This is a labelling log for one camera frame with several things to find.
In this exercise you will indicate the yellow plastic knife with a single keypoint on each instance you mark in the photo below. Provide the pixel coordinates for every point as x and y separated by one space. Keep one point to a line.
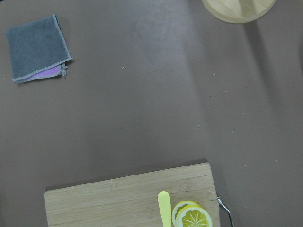
164 203

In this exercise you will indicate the bamboo cutting board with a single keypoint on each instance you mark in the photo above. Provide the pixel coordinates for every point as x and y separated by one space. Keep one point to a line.
131 201

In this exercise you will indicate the stacked lemon slices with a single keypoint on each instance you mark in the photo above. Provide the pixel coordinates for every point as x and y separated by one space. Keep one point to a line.
190 214

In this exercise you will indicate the grey folded cloth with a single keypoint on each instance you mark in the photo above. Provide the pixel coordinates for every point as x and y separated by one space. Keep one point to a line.
37 50

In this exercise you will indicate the wooden cup tree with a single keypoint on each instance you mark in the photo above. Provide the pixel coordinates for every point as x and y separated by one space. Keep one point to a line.
238 11

